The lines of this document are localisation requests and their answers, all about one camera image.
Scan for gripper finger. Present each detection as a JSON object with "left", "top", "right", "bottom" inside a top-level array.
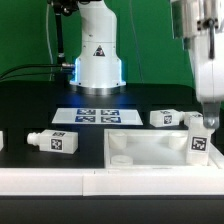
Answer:
[{"left": 202, "top": 102, "right": 220, "bottom": 129}]

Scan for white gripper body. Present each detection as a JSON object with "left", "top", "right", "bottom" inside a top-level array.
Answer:
[{"left": 189, "top": 18, "right": 224, "bottom": 103}]

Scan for white square tabletop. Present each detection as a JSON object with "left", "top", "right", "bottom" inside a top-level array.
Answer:
[{"left": 103, "top": 128, "right": 224, "bottom": 171}]

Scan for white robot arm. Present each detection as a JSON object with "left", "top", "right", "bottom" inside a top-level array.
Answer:
[{"left": 70, "top": 0, "right": 224, "bottom": 129}]

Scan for white tag sheet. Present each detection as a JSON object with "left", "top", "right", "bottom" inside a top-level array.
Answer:
[{"left": 52, "top": 108, "right": 143, "bottom": 125}]

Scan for white left fence piece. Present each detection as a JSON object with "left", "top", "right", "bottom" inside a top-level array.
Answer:
[{"left": 0, "top": 131, "right": 4, "bottom": 151}]

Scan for white front fence wall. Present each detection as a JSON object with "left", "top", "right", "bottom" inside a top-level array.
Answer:
[{"left": 0, "top": 168, "right": 224, "bottom": 196}]

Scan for black cables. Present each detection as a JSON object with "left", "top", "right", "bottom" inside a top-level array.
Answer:
[{"left": 0, "top": 63, "right": 76, "bottom": 82}]

